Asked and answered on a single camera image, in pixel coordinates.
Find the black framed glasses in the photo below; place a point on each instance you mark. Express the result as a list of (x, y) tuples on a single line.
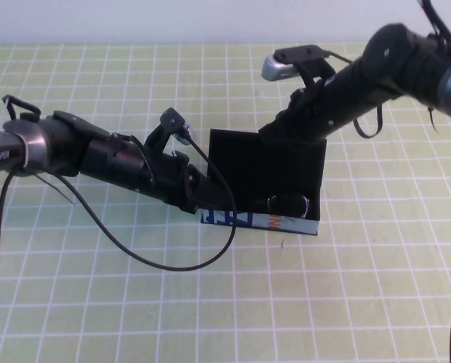
[(286, 204)]

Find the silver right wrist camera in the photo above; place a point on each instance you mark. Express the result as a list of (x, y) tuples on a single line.
[(276, 70)]

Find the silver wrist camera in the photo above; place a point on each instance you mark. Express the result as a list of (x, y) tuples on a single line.
[(185, 132), (276, 70)]

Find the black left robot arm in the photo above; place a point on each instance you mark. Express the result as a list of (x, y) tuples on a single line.
[(59, 147)]

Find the green checked tablecloth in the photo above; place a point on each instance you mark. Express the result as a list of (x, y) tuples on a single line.
[(248, 302)]

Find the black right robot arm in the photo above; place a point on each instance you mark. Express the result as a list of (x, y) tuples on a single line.
[(399, 68)]

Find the black printed glasses case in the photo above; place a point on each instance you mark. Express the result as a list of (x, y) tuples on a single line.
[(255, 170)]

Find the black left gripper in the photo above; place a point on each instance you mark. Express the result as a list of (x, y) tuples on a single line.
[(168, 177)]

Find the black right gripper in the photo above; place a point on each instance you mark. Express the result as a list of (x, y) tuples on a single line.
[(312, 113)]

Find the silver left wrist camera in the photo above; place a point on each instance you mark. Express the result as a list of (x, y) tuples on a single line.
[(185, 132)]

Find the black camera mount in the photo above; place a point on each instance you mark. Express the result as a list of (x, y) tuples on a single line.
[(165, 128), (305, 54)]

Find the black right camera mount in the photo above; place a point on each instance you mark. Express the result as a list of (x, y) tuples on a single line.
[(305, 54)]

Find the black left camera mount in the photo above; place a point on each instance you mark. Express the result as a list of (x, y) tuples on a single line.
[(165, 128)]

